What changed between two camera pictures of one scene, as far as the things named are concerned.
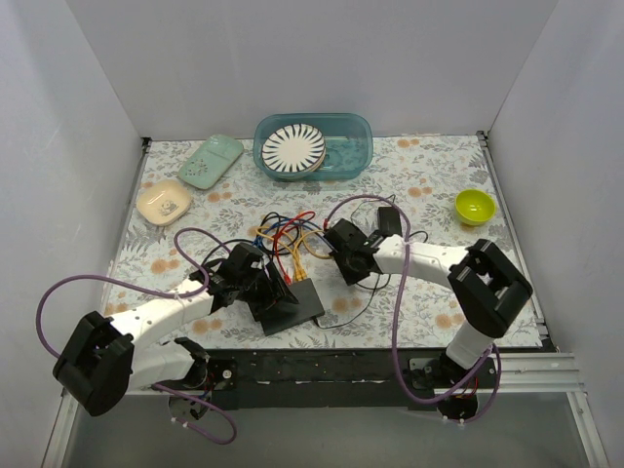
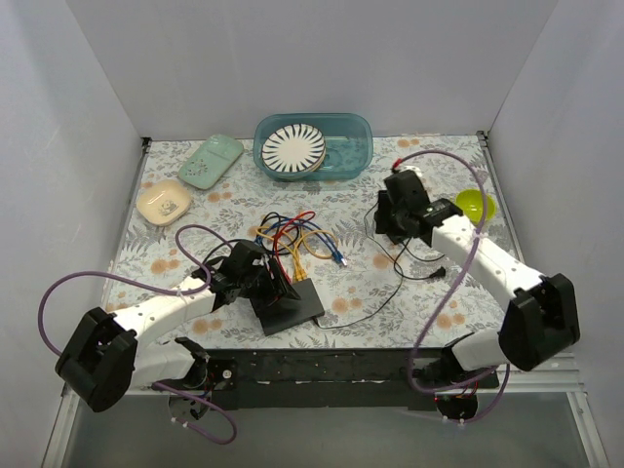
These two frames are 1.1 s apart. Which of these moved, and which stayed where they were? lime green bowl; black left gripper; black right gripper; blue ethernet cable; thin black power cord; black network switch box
Moved: thin black power cord; black right gripper
Stayed: black network switch box; black left gripper; blue ethernet cable; lime green bowl
